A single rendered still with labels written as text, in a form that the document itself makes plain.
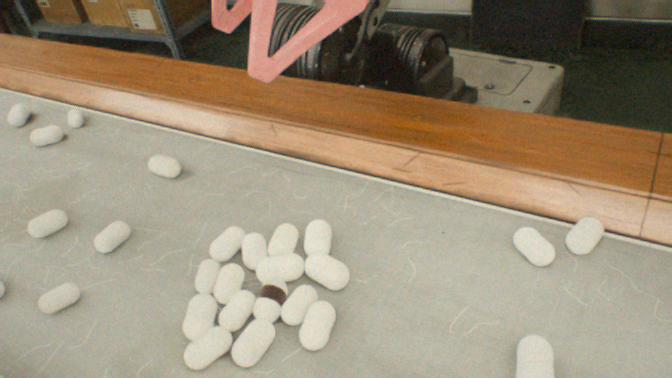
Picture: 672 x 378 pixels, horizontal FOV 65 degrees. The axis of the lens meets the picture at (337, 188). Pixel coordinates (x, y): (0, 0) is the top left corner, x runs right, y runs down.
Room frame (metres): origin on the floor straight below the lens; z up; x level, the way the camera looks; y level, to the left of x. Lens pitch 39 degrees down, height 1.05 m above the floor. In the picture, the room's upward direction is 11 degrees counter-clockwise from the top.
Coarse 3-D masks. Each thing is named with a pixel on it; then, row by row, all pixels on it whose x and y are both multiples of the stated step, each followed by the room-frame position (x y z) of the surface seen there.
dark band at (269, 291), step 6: (264, 288) 0.26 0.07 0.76; (270, 288) 0.26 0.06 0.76; (276, 288) 0.26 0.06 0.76; (258, 294) 0.26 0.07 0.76; (264, 294) 0.25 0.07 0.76; (270, 294) 0.25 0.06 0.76; (276, 294) 0.25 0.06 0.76; (282, 294) 0.25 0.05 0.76; (276, 300) 0.25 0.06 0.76; (282, 300) 0.25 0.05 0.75
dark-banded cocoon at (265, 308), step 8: (272, 280) 0.26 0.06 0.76; (280, 280) 0.27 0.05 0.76; (256, 304) 0.25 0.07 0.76; (264, 304) 0.24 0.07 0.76; (272, 304) 0.24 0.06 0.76; (256, 312) 0.24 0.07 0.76; (264, 312) 0.24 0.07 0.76; (272, 312) 0.24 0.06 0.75; (280, 312) 0.24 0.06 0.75; (272, 320) 0.24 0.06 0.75
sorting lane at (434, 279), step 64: (0, 128) 0.63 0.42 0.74; (64, 128) 0.60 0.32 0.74; (128, 128) 0.57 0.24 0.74; (0, 192) 0.48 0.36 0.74; (64, 192) 0.46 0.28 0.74; (128, 192) 0.44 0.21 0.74; (192, 192) 0.42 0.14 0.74; (256, 192) 0.40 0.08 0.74; (320, 192) 0.38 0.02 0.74; (384, 192) 0.36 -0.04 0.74; (0, 256) 0.37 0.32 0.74; (64, 256) 0.36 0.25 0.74; (128, 256) 0.34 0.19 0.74; (192, 256) 0.33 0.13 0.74; (384, 256) 0.29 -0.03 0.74; (448, 256) 0.27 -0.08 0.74; (512, 256) 0.26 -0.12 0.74; (576, 256) 0.25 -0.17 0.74; (640, 256) 0.24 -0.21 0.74; (0, 320) 0.29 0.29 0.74; (64, 320) 0.28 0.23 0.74; (128, 320) 0.27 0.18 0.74; (384, 320) 0.23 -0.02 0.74; (448, 320) 0.22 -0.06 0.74; (512, 320) 0.21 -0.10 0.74; (576, 320) 0.20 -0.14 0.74; (640, 320) 0.19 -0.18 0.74
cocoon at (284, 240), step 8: (288, 224) 0.32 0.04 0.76; (280, 232) 0.31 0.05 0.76; (288, 232) 0.31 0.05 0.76; (296, 232) 0.32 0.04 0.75; (272, 240) 0.31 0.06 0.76; (280, 240) 0.30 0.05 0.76; (288, 240) 0.31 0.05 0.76; (296, 240) 0.31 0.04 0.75; (272, 248) 0.30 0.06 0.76; (280, 248) 0.30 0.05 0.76; (288, 248) 0.30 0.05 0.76
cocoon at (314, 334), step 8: (312, 304) 0.24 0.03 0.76; (320, 304) 0.23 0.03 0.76; (328, 304) 0.23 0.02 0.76; (312, 312) 0.23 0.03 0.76; (320, 312) 0.23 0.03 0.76; (328, 312) 0.23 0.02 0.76; (304, 320) 0.23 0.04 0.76; (312, 320) 0.22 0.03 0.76; (320, 320) 0.22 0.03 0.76; (328, 320) 0.22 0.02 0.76; (304, 328) 0.22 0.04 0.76; (312, 328) 0.22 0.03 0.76; (320, 328) 0.22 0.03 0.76; (328, 328) 0.22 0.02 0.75; (304, 336) 0.21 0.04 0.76; (312, 336) 0.21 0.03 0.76; (320, 336) 0.21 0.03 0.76; (328, 336) 0.21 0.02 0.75; (304, 344) 0.21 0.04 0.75; (312, 344) 0.21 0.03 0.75; (320, 344) 0.21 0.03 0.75
